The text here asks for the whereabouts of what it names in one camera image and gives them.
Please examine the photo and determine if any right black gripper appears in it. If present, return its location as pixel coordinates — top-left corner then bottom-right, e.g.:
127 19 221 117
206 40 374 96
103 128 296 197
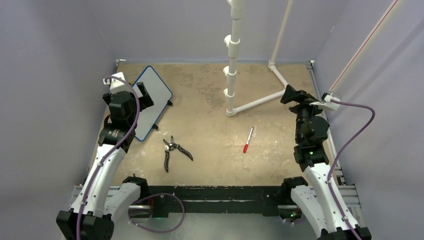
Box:
281 84 330 143

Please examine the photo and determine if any blue framed whiteboard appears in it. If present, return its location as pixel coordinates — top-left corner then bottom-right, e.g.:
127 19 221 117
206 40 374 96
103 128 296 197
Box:
132 65 173 142

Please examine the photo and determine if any white red marker pen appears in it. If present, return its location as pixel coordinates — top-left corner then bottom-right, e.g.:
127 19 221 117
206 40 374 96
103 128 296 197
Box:
242 126 255 153

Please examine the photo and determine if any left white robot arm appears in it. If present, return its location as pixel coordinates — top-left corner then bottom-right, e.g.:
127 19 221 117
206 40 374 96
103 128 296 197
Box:
56 82 154 240

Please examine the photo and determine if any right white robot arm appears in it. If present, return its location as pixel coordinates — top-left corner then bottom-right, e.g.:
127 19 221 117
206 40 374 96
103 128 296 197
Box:
279 84 372 240

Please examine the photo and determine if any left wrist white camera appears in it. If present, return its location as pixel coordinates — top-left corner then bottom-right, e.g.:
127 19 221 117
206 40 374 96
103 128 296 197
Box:
102 72 133 95

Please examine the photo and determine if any wrist white camera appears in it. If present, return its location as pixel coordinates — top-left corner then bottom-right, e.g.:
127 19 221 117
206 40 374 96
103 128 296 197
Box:
309 92 340 111
102 72 133 95

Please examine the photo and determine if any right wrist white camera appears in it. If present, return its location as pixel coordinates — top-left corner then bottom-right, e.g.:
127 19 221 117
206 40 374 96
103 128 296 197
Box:
309 92 340 111

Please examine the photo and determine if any black handled wire stripper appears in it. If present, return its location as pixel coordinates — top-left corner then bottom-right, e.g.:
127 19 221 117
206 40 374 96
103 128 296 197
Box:
162 135 194 173

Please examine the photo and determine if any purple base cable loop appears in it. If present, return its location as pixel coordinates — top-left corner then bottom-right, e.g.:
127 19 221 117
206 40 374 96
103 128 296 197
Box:
127 193 186 234

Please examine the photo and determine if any white PVC pipe frame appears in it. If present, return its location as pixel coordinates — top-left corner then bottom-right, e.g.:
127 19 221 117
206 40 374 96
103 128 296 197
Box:
222 0 402 117

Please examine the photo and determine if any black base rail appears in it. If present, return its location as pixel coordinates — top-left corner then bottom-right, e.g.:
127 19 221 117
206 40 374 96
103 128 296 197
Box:
130 185 302 221

